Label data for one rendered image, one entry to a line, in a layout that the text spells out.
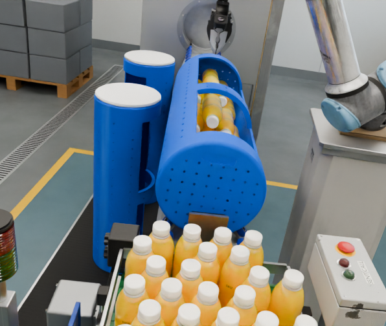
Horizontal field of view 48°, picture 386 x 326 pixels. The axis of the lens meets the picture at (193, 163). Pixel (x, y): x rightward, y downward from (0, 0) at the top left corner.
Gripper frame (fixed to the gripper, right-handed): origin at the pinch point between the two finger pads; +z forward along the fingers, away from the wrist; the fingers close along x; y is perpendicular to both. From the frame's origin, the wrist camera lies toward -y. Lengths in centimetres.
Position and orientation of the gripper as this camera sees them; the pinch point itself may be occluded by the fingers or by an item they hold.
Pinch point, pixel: (215, 51)
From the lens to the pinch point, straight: 167.0
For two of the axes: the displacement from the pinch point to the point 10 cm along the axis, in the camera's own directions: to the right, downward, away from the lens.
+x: -9.9, -1.2, -0.4
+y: 0.2, -4.7, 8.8
